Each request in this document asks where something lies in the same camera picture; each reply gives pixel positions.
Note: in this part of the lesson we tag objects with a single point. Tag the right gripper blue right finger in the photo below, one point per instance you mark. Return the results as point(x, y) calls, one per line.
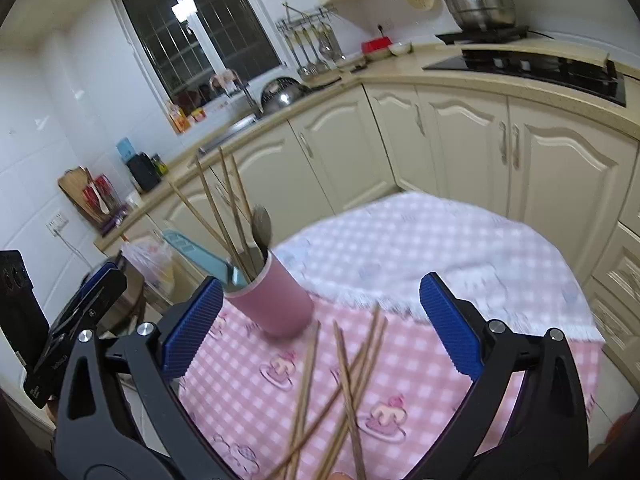
point(442, 309)

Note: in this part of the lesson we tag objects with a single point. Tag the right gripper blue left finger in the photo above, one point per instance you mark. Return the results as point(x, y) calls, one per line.
point(184, 327)

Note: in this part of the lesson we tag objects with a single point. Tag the wooden chopstick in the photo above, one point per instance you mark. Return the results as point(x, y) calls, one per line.
point(302, 397)
point(359, 381)
point(223, 229)
point(350, 412)

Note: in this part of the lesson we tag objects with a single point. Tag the black spork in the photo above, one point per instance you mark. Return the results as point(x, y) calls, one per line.
point(260, 224)

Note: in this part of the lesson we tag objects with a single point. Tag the kitchen window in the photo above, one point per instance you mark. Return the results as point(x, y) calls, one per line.
point(187, 42)

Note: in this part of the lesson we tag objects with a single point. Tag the light blue tray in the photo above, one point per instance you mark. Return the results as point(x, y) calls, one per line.
point(199, 256)

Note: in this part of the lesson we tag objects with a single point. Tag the pink checkered tablecloth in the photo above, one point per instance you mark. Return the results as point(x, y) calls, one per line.
point(241, 388)

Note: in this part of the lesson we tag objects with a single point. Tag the pink utensil cup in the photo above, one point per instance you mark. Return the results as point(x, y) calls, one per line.
point(274, 301)

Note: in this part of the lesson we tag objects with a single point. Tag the wooden cutting board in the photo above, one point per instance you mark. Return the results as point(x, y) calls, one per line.
point(73, 184)

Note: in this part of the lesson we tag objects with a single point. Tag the black knife block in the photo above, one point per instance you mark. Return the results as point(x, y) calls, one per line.
point(144, 172)

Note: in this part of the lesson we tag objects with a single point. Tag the cream lower cabinets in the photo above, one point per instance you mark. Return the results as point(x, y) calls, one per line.
point(565, 166)

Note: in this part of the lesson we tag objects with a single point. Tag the orange bottle on windowsill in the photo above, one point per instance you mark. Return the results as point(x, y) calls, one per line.
point(178, 118)

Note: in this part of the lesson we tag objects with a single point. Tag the steel sink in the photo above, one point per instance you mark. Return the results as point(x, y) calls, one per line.
point(232, 131)

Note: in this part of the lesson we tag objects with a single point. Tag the steel faucet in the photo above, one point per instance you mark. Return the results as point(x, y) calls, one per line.
point(242, 86)

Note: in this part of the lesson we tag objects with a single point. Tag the steel wok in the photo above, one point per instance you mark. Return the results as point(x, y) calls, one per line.
point(283, 92)

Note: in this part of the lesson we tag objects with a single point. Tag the black gas stove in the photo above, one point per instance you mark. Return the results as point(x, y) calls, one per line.
point(601, 79)

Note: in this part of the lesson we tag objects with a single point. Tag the white bowl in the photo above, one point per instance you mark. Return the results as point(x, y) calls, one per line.
point(400, 48)

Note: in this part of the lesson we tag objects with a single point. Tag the red container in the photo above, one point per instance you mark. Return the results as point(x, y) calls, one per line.
point(374, 45)

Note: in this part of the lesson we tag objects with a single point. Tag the hanging utensil rack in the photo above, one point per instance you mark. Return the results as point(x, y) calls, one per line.
point(311, 39)

